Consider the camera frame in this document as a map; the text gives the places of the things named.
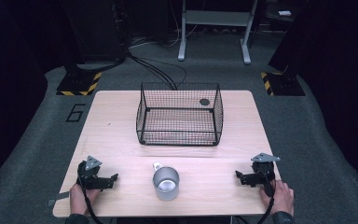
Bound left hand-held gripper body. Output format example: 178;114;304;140
76;155;115;191

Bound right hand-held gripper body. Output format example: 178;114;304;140
244;152;282;198

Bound person's left hand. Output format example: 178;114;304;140
69;183;101;216

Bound person's right hand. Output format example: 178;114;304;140
258;179;295;217

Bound grey tape strip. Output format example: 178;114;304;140
46;191;71;208

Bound silver metal cup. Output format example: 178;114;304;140
151;161;181;202

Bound black equipment cabinet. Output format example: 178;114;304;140
59;0;130;64

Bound white metal stand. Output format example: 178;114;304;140
177;0;259;65

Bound left hand-held gripper cable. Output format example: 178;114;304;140
77;174;105;224

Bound hand-held gripper cable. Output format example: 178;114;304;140
255;169;277;224
77;174;105;224

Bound right hand-held gripper cable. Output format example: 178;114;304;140
255;169;277;224

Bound black wire mesh basket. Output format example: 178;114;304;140
135;81;225;147

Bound yellow-black striped base plate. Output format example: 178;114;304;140
56;71;103;97
259;71;307;97

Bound black floor cables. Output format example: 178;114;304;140
126;50;188;91

